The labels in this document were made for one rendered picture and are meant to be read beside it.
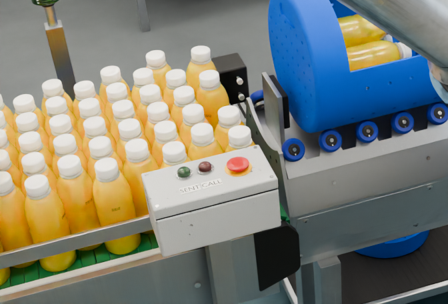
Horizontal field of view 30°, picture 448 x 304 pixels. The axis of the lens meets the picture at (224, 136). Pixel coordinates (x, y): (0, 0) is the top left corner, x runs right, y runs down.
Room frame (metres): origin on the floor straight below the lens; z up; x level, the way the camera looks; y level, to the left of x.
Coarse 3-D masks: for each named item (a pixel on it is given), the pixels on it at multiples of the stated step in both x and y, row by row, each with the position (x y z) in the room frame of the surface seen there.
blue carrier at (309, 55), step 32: (288, 0) 1.37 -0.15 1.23; (320, 0) 1.35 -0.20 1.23; (288, 32) 1.38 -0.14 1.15; (320, 32) 1.29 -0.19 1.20; (288, 64) 1.40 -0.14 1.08; (320, 64) 1.26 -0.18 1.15; (384, 64) 1.27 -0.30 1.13; (416, 64) 1.28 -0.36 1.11; (288, 96) 1.41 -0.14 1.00; (320, 96) 1.24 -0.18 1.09; (352, 96) 1.26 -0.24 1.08; (384, 96) 1.27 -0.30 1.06; (416, 96) 1.29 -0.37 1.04; (320, 128) 1.27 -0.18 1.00
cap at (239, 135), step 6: (234, 126) 1.21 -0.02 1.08; (240, 126) 1.20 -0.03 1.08; (246, 126) 1.20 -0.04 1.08; (228, 132) 1.19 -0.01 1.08; (234, 132) 1.19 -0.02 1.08; (240, 132) 1.18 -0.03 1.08; (246, 132) 1.18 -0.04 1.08; (234, 138) 1.17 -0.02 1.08; (240, 138) 1.17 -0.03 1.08; (246, 138) 1.17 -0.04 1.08; (234, 144) 1.17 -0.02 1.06; (240, 144) 1.17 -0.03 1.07
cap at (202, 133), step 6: (198, 126) 1.22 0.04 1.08; (204, 126) 1.22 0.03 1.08; (210, 126) 1.21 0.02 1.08; (192, 132) 1.20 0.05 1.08; (198, 132) 1.20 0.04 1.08; (204, 132) 1.20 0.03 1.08; (210, 132) 1.20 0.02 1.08; (192, 138) 1.20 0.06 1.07; (198, 138) 1.19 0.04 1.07; (204, 138) 1.19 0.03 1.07; (210, 138) 1.20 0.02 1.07
